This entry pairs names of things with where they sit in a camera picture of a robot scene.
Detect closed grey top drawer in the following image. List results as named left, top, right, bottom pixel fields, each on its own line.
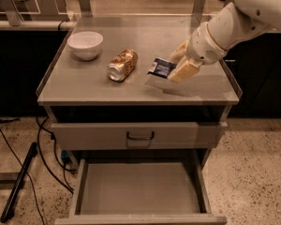
left=52, top=122, right=228, bottom=150

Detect thin black floor cable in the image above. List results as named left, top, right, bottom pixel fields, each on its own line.
left=0, top=117, right=46, bottom=225

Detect gold soda can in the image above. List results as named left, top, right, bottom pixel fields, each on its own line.
left=108, top=49, right=138, bottom=82

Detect metal barrier post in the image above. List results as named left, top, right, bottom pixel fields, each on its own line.
left=79, top=0, right=92, bottom=17
left=191, top=0, right=206, bottom=28
left=0, top=0, right=22, bottom=26

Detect black bar on floor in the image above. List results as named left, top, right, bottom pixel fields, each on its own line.
left=0, top=142, right=37, bottom=223

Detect dark blue snack bar wrapper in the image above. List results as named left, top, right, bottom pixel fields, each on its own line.
left=148, top=57, right=176, bottom=79

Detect right metal barrier post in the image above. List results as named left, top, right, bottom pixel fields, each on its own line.
left=191, top=0, right=206, bottom=28

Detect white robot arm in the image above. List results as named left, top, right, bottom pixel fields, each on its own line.
left=168, top=0, right=281, bottom=83

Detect white ceramic bowl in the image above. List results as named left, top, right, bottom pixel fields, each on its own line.
left=67, top=31, right=103, bottom=61

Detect open grey middle drawer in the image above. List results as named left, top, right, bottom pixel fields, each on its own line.
left=54, top=150, right=227, bottom=225

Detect white horizontal rail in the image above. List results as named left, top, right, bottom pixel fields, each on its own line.
left=0, top=21, right=76, bottom=31

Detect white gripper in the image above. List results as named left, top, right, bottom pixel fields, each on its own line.
left=168, top=22, right=228, bottom=83

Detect middle metal barrier post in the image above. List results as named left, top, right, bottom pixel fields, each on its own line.
left=79, top=0, right=92, bottom=17

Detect grey metal drawer cabinet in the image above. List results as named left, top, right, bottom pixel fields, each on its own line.
left=35, top=15, right=243, bottom=225

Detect dark metal drawer handle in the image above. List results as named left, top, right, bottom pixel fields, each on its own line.
left=126, top=131, right=155, bottom=141

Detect left metal barrier post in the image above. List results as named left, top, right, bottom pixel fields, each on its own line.
left=0, top=0, right=22, bottom=26

